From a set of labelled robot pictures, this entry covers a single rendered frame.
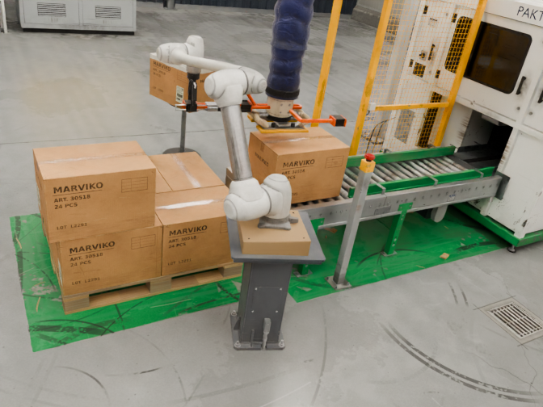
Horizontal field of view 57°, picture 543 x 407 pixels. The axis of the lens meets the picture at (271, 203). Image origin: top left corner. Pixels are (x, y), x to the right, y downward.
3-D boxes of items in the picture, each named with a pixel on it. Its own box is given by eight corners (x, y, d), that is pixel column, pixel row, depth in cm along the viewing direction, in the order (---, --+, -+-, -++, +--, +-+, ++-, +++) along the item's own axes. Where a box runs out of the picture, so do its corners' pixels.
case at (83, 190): (136, 195, 336) (136, 140, 317) (154, 226, 307) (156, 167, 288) (38, 207, 307) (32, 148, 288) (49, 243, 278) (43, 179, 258)
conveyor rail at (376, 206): (490, 193, 451) (498, 174, 442) (495, 196, 448) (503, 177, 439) (267, 234, 342) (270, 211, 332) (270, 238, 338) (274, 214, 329)
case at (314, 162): (309, 173, 404) (318, 126, 384) (338, 196, 374) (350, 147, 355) (243, 181, 374) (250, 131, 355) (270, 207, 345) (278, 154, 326)
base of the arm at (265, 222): (298, 231, 269) (299, 222, 267) (257, 228, 269) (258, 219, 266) (297, 216, 285) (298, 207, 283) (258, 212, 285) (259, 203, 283)
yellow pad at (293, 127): (302, 127, 340) (304, 119, 338) (308, 132, 332) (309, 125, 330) (255, 127, 328) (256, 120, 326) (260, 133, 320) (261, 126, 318)
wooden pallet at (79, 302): (191, 207, 437) (192, 194, 430) (241, 275, 364) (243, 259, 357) (42, 229, 380) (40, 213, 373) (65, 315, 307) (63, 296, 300)
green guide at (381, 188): (489, 174, 450) (492, 165, 446) (498, 179, 443) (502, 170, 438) (347, 196, 374) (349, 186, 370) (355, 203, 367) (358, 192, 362)
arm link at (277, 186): (296, 214, 274) (300, 178, 264) (270, 223, 263) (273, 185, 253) (276, 203, 285) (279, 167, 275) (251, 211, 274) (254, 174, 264)
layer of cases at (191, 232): (192, 194, 430) (195, 151, 411) (242, 259, 357) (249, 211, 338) (40, 213, 373) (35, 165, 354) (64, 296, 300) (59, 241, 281)
